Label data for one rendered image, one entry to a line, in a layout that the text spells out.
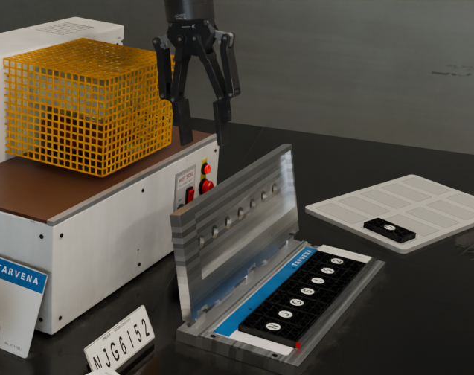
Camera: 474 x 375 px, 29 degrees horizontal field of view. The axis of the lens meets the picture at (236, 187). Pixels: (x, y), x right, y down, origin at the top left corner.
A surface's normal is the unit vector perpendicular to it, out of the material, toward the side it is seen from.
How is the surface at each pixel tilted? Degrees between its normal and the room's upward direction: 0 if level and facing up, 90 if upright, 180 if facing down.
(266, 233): 79
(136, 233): 90
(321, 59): 90
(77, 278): 90
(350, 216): 0
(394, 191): 0
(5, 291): 69
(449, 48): 90
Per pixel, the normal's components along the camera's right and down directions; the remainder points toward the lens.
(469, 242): 0.08, -0.93
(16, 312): -0.43, -0.08
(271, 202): 0.90, 0.04
